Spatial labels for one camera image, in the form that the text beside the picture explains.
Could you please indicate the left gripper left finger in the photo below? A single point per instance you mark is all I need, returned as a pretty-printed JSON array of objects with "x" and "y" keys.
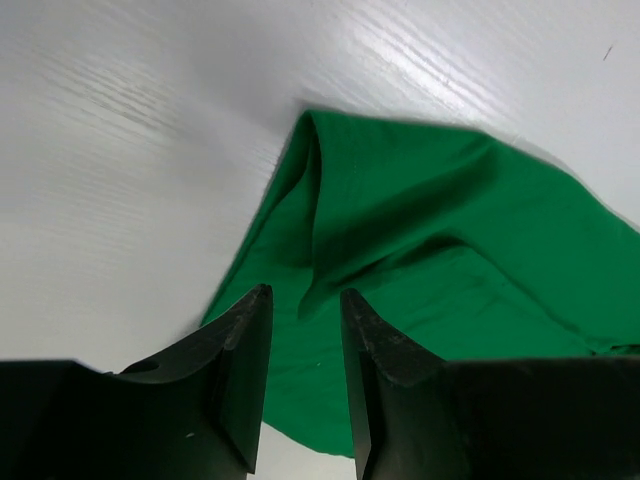
[{"x": 191, "y": 411}]

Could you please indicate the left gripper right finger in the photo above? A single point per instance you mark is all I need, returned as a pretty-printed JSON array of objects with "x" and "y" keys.
[{"x": 415, "y": 415}]

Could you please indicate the green t shirt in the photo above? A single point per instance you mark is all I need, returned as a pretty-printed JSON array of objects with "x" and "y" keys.
[{"x": 473, "y": 248}]

